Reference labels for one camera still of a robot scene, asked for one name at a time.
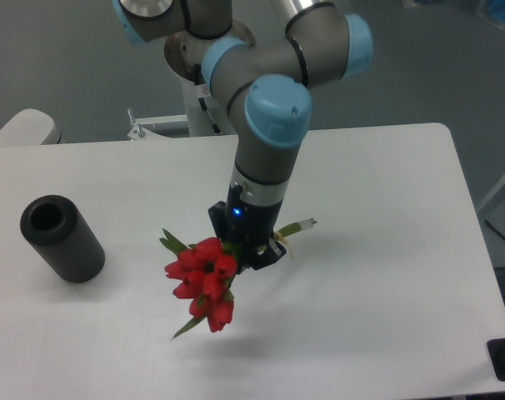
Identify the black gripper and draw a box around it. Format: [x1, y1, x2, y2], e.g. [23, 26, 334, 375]
[208, 184, 287, 273]

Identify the red tulip bouquet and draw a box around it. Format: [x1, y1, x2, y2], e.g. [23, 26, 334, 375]
[159, 217, 318, 340]

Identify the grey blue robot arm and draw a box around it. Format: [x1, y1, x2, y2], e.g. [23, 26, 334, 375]
[113, 1, 373, 270]

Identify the black cylindrical vase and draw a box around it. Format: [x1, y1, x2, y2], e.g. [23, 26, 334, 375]
[20, 195, 105, 283]

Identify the white chair backrest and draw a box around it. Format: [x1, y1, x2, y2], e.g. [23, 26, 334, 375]
[0, 108, 63, 148]

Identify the black cable on pedestal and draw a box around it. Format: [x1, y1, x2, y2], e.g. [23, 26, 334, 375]
[192, 66, 225, 137]

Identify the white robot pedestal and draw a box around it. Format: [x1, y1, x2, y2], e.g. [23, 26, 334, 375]
[126, 20, 258, 142]

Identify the black cable on floor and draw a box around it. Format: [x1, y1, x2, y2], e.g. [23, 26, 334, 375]
[484, 217, 505, 245]

